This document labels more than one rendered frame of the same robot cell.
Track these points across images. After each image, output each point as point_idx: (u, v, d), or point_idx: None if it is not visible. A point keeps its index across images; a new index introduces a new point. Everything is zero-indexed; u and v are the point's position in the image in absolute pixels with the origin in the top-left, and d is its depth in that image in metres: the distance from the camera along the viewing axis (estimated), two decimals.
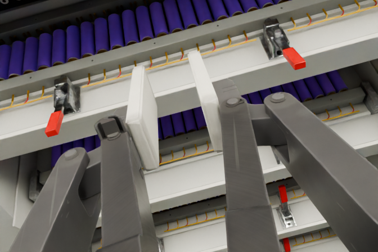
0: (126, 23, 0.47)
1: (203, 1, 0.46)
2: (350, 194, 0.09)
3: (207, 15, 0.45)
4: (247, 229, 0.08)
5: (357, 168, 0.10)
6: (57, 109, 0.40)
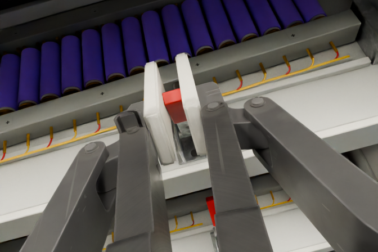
0: None
1: (93, 48, 0.32)
2: (335, 195, 0.09)
3: (93, 72, 0.30)
4: (237, 230, 0.08)
5: (340, 169, 0.10)
6: None
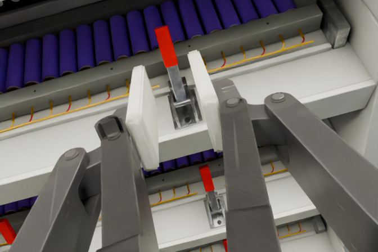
0: (9, 62, 0.38)
1: (103, 35, 0.38)
2: (350, 194, 0.09)
3: (104, 54, 0.36)
4: (247, 229, 0.08)
5: (357, 168, 0.10)
6: None
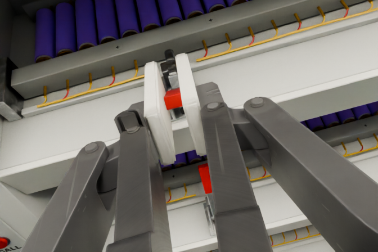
0: None
1: None
2: (335, 195, 0.09)
3: None
4: (237, 230, 0.08)
5: (340, 169, 0.10)
6: None
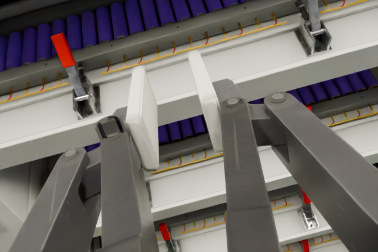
0: (145, 8, 0.44)
1: None
2: (350, 194, 0.09)
3: None
4: (247, 229, 0.08)
5: (357, 168, 0.10)
6: (70, 79, 0.37)
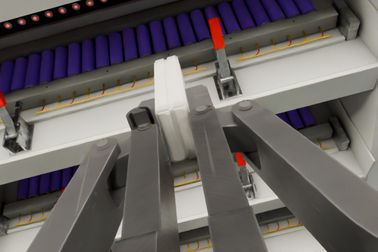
0: (84, 53, 0.48)
1: (159, 32, 0.48)
2: (326, 196, 0.09)
3: (161, 45, 0.46)
4: (231, 232, 0.08)
5: (329, 169, 0.10)
6: (1, 118, 0.41)
